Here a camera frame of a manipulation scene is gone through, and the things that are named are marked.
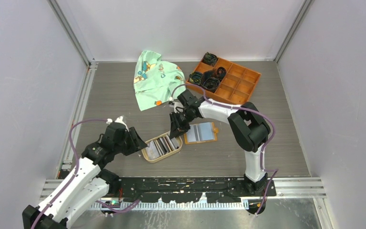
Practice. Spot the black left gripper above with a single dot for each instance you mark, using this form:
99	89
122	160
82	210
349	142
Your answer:
137	143

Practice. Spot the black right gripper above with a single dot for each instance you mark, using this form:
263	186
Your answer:
177	129

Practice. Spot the grey card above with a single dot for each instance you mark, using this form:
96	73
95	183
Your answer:
196	133

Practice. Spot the beige oval card tray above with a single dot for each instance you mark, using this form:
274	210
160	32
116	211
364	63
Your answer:
161	147

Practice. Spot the orange leather card holder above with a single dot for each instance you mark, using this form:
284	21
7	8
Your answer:
208	133

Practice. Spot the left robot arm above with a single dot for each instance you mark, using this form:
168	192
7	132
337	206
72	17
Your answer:
88	181

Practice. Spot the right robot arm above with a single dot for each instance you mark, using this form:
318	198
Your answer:
250	129

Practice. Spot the light green printed shirt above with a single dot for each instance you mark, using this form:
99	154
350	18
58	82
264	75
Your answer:
156	81

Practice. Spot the blue yellow rolled tie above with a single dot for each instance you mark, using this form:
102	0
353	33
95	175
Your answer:
196	78

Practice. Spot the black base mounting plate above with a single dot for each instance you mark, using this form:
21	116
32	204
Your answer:
186	189

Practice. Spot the black orange rolled tie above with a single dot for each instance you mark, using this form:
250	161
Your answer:
220	73

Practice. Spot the dark green rolled tie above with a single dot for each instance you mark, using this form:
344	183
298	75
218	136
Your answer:
209	59

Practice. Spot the orange compartment organizer tray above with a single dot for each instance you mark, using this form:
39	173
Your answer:
237	86

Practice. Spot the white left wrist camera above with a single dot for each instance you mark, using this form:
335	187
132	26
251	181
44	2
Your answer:
117	124

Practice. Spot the aluminium front rail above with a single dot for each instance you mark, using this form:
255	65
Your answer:
286	188

